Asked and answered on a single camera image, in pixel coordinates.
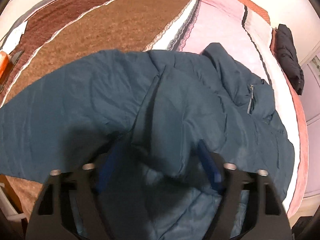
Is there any orange plastic packet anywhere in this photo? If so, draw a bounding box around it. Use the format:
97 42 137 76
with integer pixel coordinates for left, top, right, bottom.
0 50 10 78

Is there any brown striped bed blanket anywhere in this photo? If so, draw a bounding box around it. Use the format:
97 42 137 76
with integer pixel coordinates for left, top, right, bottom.
1 0 303 217

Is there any teal puffer jacket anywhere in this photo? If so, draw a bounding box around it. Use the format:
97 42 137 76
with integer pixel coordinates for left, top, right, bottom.
1 43 295 239

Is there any folded black jacket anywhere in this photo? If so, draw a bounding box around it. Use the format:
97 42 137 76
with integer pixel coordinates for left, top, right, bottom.
276 24 304 95

